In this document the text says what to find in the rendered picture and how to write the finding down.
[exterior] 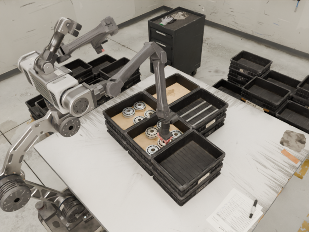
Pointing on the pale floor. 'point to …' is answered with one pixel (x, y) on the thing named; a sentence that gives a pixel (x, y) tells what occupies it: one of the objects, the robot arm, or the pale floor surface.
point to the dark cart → (179, 39)
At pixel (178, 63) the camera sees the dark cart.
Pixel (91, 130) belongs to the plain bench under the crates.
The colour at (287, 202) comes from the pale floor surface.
